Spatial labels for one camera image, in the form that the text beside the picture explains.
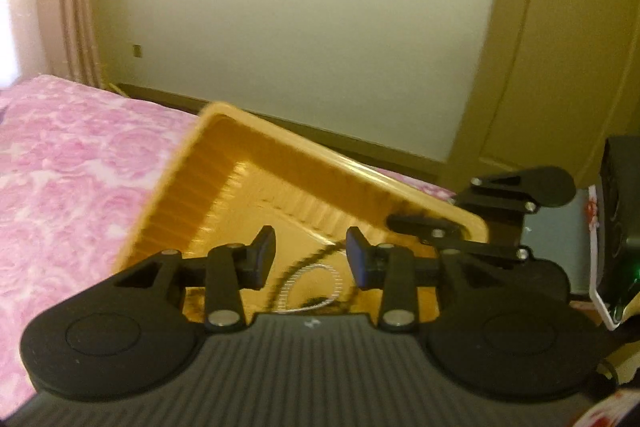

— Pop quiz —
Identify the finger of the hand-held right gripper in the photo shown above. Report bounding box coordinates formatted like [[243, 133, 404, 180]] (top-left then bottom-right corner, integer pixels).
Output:
[[456, 168, 539, 214], [387, 214, 532, 264]]

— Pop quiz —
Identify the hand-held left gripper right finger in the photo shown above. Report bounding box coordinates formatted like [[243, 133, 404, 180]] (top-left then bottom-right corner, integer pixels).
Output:
[[345, 226, 501, 334]]

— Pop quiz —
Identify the white sheer curtain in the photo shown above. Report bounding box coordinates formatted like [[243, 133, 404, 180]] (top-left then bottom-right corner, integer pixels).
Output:
[[0, 0, 25, 90]]

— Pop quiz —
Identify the yellow plastic tray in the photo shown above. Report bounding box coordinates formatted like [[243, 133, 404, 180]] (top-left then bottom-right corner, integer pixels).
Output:
[[111, 101, 490, 328]]

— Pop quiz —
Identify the dark wooden baseboard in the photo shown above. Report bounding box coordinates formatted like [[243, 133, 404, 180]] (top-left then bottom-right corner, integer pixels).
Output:
[[116, 83, 449, 184]]

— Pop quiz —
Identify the silver mesh bracelet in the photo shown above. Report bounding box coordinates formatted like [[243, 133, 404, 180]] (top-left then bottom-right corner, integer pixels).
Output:
[[272, 264, 347, 314]]

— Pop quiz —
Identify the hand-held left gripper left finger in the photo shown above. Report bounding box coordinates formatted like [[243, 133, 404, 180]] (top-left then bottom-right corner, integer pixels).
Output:
[[114, 225, 278, 334]]

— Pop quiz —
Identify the beige door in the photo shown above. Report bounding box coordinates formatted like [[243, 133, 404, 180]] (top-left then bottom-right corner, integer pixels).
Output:
[[446, 0, 640, 188]]

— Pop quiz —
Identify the pink floral blanket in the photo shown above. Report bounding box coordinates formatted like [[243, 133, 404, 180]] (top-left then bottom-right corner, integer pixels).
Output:
[[0, 74, 457, 413]]

